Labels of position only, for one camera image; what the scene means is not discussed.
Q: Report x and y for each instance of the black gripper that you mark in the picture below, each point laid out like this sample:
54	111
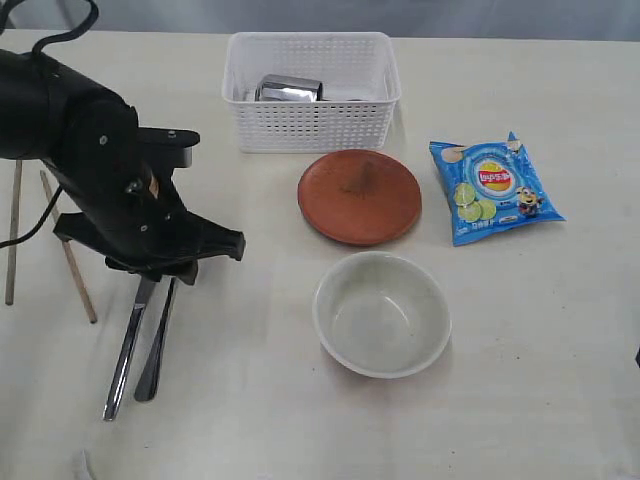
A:
144	228

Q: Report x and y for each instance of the silver table knife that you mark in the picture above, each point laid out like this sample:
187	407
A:
143	295

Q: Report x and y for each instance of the wooden chopstick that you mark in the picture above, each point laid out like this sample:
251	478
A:
71	262
14	227

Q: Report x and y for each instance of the silver fork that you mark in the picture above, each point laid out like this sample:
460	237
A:
148	383

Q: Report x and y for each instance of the brown round plate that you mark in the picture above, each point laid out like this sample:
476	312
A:
359	197

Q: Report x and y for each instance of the white speckled bowl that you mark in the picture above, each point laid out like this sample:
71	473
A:
381	315

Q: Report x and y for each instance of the blue chips bag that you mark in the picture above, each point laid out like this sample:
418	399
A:
491	188

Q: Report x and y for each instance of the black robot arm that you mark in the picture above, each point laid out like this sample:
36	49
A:
118	173

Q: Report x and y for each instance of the silver foil packet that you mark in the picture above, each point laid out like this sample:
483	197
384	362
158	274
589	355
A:
274	87

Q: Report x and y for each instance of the white perforated plastic basket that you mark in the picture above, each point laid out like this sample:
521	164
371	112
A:
360	90

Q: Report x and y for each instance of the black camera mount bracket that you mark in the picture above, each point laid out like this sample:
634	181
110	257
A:
167	148

